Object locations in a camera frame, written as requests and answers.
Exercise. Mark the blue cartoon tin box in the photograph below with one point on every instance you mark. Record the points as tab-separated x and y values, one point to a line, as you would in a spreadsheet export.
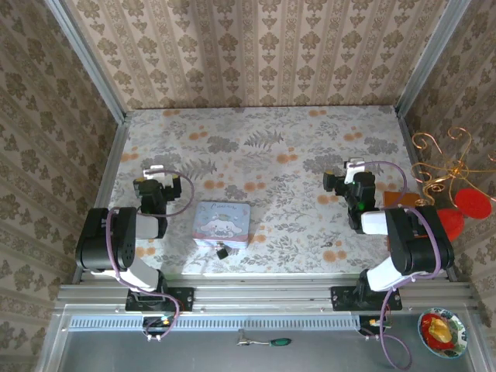
221	224

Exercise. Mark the small black padlock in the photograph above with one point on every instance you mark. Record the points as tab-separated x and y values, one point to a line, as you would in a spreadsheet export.
222	252

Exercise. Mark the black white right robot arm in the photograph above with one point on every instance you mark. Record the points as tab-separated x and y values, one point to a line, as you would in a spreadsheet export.
414	240

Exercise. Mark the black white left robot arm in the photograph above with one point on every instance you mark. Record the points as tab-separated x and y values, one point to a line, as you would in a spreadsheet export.
100	240

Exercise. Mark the floral table mat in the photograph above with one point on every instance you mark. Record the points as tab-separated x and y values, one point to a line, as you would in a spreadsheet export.
271	155

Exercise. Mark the red toy food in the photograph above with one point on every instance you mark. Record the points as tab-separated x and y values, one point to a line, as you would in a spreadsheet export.
428	321

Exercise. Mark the yellow toy food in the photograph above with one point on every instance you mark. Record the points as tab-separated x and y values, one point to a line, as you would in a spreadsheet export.
441	331

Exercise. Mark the grey sheet metal panel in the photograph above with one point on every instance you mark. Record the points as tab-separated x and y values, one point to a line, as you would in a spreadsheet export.
155	356

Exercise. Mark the patterned ceramic bowl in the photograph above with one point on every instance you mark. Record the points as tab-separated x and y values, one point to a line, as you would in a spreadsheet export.
461	333

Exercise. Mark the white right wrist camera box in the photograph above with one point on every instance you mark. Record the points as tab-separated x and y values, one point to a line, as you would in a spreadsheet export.
353	170

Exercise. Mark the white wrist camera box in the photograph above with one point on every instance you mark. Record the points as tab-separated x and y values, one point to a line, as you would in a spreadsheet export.
353	170
155	172

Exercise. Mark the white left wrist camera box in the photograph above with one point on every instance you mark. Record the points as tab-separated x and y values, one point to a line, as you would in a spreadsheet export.
155	172

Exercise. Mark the aluminium side rail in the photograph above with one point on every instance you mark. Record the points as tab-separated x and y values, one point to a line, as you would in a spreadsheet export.
110	170
410	135

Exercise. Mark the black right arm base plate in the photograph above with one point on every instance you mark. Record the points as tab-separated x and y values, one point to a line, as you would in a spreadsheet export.
343	298

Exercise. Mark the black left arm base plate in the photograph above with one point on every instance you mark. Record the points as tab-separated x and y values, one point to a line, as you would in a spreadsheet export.
182	300

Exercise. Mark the aluminium frame post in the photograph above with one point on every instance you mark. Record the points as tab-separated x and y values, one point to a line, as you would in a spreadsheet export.
430	58
89	66

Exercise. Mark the aluminium frame rail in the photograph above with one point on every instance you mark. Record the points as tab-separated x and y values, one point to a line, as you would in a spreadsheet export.
263	296

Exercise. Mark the small metal bracket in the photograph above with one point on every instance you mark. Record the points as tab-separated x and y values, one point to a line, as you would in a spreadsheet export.
242	338

